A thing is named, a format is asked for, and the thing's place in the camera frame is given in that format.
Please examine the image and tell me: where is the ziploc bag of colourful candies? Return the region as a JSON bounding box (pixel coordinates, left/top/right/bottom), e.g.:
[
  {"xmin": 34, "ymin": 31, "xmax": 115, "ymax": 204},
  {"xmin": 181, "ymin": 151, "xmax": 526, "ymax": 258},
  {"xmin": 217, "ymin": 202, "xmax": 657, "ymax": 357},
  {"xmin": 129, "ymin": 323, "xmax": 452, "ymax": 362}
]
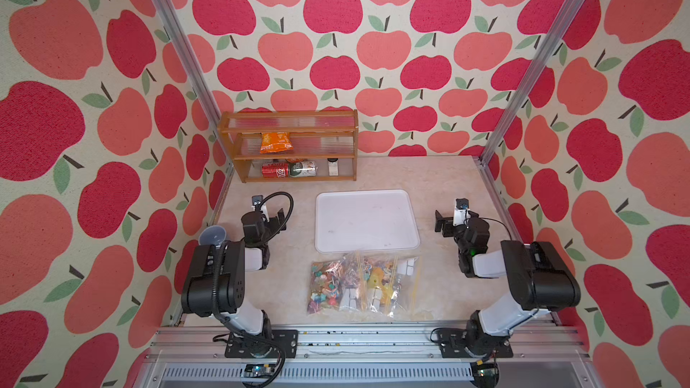
[{"xmin": 307, "ymin": 257, "xmax": 350, "ymax": 314}]

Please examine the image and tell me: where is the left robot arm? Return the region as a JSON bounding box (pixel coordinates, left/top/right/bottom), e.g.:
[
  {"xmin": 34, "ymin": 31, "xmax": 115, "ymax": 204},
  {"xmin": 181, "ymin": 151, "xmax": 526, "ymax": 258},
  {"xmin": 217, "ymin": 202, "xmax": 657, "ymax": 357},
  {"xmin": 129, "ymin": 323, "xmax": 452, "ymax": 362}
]
[{"xmin": 181, "ymin": 209, "xmax": 298, "ymax": 359}]

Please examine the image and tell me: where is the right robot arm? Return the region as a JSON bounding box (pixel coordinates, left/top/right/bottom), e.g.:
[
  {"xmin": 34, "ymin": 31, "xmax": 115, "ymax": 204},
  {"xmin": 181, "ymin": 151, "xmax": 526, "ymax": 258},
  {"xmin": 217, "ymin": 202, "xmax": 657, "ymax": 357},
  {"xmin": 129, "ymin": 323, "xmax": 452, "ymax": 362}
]
[{"xmin": 429, "ymin": 208, "xmax": 581, "ymax": 360}]

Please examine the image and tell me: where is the orange snack bag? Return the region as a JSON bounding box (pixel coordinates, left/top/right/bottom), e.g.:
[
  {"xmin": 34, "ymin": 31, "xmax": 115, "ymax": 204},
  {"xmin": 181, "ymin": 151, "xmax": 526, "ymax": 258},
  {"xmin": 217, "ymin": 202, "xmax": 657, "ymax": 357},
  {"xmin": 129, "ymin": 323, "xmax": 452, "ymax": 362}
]
[{"xmin": 260, "ymin": 132, "xmax": 294, "ymax": 154}]

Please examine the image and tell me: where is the ziploc bag of yellow candies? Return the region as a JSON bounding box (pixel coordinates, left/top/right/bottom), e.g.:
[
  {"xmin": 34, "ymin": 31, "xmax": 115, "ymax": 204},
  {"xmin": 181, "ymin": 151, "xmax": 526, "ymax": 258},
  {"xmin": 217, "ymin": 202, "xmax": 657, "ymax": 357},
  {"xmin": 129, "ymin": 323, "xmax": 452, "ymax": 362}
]
[{"xmin": 362, "ymin": 255, "xmax": 422, "ymax": 320}]

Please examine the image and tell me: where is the grey blue mug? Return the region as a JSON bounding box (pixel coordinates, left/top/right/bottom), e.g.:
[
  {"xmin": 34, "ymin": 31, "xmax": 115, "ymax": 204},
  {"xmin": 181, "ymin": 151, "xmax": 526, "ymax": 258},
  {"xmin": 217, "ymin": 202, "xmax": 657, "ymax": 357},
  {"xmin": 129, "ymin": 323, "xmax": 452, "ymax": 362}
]
[{"xmin": 199, "ymin": 225, "xmax": 227, "ymax": 247}]

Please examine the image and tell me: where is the red soda can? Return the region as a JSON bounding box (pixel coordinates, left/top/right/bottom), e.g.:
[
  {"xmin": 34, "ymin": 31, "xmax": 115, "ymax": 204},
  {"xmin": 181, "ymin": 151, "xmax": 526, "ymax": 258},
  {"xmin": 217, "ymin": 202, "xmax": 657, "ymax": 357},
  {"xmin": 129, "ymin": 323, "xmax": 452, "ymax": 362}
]
[{"xmin": 261, "ymin": 162, "xmax": 290, "ymax": 178}]

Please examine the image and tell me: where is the green soda can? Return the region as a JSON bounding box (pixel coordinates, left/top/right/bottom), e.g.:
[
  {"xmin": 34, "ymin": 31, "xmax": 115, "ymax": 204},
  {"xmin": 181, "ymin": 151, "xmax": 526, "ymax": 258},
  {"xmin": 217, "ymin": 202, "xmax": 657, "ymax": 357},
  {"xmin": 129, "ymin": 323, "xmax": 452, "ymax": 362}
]
[{"xmin": 289, "ymin": 161, "xmax": 318, "ymax": 178}]

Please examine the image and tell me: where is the white plastic tray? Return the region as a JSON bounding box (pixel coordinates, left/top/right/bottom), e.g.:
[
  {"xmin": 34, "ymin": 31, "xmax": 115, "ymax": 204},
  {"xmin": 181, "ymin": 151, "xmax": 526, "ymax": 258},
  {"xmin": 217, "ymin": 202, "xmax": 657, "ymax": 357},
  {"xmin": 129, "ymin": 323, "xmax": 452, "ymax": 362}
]
[{"xmin": 314, "ymin": 190, "xmax": 420, "ymax": 254}]

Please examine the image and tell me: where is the wooden shelf rack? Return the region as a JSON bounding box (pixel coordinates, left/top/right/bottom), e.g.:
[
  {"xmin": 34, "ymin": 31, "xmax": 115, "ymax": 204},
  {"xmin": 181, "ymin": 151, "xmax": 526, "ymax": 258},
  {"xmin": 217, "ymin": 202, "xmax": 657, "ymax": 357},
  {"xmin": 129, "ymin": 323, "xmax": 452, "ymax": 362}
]
[{"xmin": 218, "ymin": 111, "xmax": 359, "ymax": 183}]

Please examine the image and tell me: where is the small white bottle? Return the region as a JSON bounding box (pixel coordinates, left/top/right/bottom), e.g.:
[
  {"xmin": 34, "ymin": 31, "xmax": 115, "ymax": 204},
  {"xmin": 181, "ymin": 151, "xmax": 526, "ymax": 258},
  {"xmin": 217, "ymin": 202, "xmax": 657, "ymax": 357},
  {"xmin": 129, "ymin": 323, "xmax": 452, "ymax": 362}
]
[{"xmin": 327, "ymin": 158, "xmax": 339, "ymax": 177}]

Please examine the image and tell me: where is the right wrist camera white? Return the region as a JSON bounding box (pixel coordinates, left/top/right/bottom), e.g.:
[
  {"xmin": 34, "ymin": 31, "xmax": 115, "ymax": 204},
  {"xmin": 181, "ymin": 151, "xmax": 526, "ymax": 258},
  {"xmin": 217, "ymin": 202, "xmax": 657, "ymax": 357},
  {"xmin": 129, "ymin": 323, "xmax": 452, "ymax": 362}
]
[{"xmin": 453, "ymin": 198, "xmax": 469, "ymax": 226}]

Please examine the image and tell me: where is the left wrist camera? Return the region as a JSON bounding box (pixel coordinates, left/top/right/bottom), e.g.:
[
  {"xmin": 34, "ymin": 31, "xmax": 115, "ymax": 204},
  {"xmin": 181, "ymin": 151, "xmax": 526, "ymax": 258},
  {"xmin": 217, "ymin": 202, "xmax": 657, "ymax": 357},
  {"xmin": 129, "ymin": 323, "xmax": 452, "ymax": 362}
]
[{"xmin": 252, "ymin": 195, "xmax": 264, "ymax": 211}]

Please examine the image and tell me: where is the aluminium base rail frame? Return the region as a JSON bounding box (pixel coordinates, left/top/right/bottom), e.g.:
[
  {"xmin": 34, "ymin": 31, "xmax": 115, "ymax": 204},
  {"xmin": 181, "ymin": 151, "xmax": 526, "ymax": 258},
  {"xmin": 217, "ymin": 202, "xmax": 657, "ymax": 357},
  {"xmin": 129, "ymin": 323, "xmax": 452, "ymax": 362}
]
[{"xmin": 133, "ymin": 322, "xmax": 603, "ymax": 387}]

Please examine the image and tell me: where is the left aluminium corner post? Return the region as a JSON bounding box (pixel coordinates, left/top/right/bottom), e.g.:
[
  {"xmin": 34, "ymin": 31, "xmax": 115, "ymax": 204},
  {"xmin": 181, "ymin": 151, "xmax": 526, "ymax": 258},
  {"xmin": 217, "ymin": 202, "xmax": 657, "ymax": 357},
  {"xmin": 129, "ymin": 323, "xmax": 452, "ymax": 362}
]
[{"xmin": 130, "ymin": 0, "xmax": 223, "ymax": 120}]

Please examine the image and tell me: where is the aluminium corner post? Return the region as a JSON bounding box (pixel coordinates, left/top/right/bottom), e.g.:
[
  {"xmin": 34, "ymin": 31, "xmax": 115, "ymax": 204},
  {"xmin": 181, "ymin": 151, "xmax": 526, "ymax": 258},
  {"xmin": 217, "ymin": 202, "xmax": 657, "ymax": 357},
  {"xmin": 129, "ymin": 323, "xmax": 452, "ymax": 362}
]
[
  {"xmin": 477, "ymin": 0, "xmax": 586, "ymax": 170},
  {"xmin": 130, "ymin": 0, "xmax": 223, "ymax": 120}
]

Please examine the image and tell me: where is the right aluminium corner post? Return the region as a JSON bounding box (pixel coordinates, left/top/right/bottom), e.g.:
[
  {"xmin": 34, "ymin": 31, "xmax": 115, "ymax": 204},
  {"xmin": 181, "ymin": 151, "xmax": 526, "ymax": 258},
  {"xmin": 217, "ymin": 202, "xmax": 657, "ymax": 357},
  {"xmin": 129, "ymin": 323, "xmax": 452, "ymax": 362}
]
[{"xmin": 477, "ymin": 0, "xmax": 586, "ymax": 170}]

